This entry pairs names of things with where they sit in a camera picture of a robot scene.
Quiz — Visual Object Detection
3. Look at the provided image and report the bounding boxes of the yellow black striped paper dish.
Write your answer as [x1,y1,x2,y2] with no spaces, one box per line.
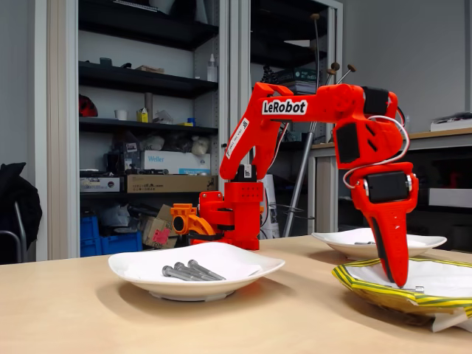
[331,257,472,333]

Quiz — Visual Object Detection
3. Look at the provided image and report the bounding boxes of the white square ceramic plate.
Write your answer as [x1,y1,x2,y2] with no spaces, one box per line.
[311,227,448,261]
[108,242,286,302]

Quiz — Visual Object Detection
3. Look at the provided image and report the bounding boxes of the low cabinet with wooden top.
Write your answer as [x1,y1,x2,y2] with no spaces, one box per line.
[308,127,472,255]

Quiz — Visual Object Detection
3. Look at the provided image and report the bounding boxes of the white tray with parts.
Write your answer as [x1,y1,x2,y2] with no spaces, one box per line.
[429,111,472,133]

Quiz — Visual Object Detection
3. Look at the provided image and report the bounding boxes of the coat stand with wooden knobs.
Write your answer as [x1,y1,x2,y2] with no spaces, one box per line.
[282,13,358,239]

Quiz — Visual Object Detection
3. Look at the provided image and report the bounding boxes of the stack of books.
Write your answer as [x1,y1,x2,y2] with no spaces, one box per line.
[274,69,318,95]

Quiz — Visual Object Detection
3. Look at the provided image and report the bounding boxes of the grey metal shelf cabinet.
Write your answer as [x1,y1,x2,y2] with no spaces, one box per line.
[229,0,344,239]
[35,0,232,261]

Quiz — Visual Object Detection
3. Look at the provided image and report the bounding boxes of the black flexible tripod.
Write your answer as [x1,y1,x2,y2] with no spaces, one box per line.
[259,65,277,88]

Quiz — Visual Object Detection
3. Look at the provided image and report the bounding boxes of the orange printed plastic part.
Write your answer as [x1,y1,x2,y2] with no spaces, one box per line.
[170,203,218,237]

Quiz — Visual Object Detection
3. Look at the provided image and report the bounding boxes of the white plastic bottle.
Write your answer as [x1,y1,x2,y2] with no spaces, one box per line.
[206,53,219,83]

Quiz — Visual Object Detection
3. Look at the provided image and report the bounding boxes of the white Weller box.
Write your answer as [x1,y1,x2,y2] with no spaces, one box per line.
[143,150,212,176]

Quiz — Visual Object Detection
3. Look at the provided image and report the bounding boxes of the long brown cardboard box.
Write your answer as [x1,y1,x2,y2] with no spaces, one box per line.
[126,174,218,194]

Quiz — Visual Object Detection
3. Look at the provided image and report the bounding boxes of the cardboard box with pink label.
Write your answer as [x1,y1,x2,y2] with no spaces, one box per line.
[141,204,181,249]

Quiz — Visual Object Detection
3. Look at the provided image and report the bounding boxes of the crumpled clear packaging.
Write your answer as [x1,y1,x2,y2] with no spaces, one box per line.
[152,109,175,125]

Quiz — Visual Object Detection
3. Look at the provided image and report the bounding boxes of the crumpled white plastic bag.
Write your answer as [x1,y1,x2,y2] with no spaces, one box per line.
[142,135,166,152]

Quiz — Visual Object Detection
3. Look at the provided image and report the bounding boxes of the wide blue plastic crate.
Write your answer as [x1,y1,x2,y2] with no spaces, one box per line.
[100,231,144,256]

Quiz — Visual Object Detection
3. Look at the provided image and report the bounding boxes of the translucent plastic bag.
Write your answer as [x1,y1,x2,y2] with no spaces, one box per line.
[100,204,131,229]

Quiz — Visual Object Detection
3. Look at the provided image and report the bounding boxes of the black electronic equipment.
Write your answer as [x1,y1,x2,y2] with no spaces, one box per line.
[104,142,145,175]

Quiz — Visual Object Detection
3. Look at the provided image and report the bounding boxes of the flat white printed box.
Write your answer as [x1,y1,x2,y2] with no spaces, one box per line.
[79,177,121,193]

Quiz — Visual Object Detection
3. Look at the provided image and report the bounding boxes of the small blue plastic crate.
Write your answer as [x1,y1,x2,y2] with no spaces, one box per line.
[80,237,103,258]
[80,215,100,240]

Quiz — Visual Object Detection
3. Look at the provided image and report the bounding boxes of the red black helmet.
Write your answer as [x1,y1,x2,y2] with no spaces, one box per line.
[78,94,99,118]

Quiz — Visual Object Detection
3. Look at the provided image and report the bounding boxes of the black jacket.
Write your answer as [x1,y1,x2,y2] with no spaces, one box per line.
[0,162,44,265]

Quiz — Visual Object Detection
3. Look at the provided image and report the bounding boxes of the white red servo cable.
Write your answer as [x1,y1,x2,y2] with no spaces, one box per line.
[342,115,411,191]

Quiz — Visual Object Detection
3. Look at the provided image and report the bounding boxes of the shoulder servo cable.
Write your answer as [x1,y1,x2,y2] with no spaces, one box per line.
[277,123,291,152]

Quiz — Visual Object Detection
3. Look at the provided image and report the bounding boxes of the grey metal chair frame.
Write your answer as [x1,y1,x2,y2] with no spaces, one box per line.
[0,201,28,263]

